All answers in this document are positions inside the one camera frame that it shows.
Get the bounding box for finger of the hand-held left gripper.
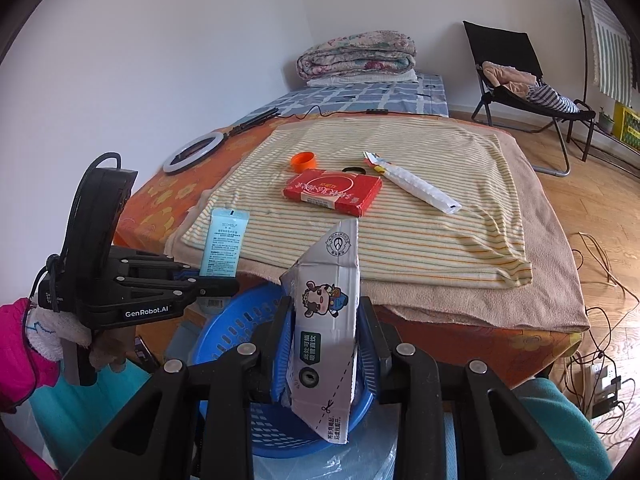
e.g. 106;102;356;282
112;246;202;282
125;276;242;307

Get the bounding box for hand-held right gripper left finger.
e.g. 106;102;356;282
65;295;297;480

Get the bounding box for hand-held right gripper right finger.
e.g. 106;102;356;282
357;296;576;480

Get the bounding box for blue plastic basket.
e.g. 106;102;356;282
191;287;377;460

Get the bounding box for green white milk carton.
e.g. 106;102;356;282
278;217;362;444

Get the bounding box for light blue tube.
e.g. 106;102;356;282
199;208;251;309

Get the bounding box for red box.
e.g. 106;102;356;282
283;169;384;218

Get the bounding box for person's left forearm pink sleeve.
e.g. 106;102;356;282
0;297;62;414

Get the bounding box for person's left hand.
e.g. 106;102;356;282
27;304;134;374

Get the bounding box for orange floral sheet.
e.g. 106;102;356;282
114;114;584;377

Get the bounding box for yellow striped towel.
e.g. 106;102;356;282
179;122;534;292

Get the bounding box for teal trouser leg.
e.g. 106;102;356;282
30;355;167;480
510;376;614;480

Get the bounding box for black folded tripod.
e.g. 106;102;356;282
223;107;280;136

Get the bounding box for white power strip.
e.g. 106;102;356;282
582;360;624;417

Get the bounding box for blue plaid bedsheet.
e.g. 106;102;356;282
260;72;449;120

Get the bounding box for folded floral quilt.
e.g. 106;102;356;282
296;31;418;80

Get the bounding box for pink clothing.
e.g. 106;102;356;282
481;61;541;101

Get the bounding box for grey striped clothing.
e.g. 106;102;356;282
525;82;581;117

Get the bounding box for black folding chair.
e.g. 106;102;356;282
462;21;597;177

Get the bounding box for yellow crate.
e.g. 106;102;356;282
612;102;640;152

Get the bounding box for black metal clothes rack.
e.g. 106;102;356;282
565;0;640;181

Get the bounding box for green striped hanging towel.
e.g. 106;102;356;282
575;0;634;106

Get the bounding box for white ring light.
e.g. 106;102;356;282
162;131;225;176

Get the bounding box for floor cables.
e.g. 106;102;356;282
562;231;640;448

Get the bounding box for black cable with remote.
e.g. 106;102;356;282
277;104;391;119

